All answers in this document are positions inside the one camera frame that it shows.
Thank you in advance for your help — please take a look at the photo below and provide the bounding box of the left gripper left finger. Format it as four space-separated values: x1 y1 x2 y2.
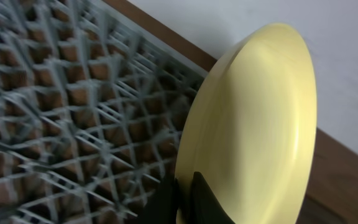
138 175 178 224

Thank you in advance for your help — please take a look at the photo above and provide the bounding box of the grey plastic dishwasher rack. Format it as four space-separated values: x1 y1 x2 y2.
0 1 206 223

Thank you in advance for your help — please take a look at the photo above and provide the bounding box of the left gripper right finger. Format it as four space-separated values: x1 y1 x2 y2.
191 172 234 224

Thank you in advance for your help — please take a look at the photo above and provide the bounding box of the yellow round plate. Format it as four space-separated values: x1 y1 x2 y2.
175 23 317 223

